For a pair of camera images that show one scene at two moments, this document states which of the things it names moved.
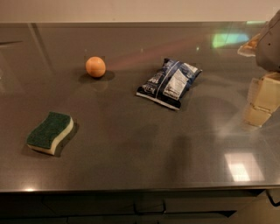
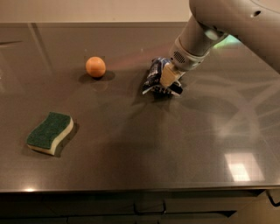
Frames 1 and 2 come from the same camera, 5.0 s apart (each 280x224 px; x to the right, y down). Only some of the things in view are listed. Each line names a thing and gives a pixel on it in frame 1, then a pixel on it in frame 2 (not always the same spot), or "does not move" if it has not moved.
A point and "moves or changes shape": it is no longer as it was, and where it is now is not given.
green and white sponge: [56, 127] does not move
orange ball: [95, 66] does not move
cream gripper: [269, 49] -> [184, 59]
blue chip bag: [169, 84] moves or changes shape
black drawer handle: [150, 213] does not move
